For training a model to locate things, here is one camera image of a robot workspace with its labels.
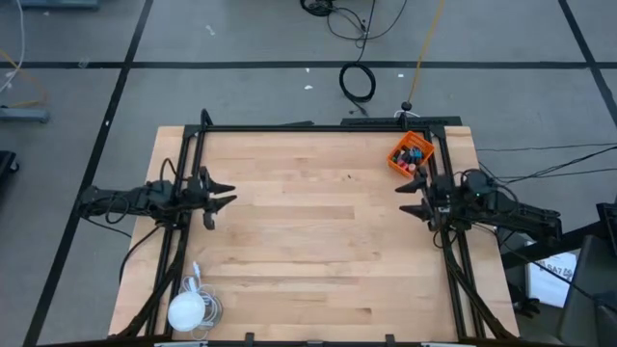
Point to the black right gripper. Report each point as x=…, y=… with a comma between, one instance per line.
x=441, y=197

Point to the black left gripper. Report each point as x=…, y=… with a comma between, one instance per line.
x=196, y=197

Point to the white nail polish bottle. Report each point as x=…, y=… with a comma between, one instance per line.
x=412, y=168

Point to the bright blue nail polish bottle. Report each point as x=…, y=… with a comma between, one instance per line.
x=419, y=155

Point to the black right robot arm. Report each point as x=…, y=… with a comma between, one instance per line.
x=511, y=212

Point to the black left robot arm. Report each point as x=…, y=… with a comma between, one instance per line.
x=130, y=198

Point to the orange plastic basket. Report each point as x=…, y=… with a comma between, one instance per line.
x=421, y=141

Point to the white round dome device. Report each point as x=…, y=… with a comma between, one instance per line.
x=185, y=312

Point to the black table edge clamp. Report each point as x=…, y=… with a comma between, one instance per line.
x=390, y=339
x=249, y=338

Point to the white printed paper sheet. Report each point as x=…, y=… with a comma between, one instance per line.
x=549, y=284

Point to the black metal beam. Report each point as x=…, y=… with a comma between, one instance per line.
x=578, y=238

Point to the dark grey chair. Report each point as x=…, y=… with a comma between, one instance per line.
x=593, y=289

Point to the black wheeled object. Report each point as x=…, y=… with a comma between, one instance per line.
x=7, y=164

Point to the black knob post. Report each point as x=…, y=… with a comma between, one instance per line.
x=407, y=105

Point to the grey floor rail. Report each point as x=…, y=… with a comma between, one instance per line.
x=24, y=114

